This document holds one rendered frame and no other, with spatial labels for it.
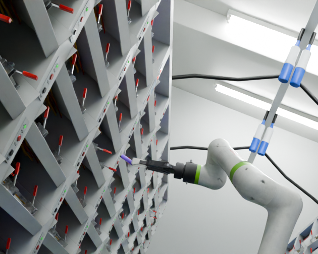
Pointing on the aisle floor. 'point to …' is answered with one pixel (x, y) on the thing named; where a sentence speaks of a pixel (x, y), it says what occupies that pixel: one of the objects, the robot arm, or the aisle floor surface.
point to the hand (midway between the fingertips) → (139, 163)
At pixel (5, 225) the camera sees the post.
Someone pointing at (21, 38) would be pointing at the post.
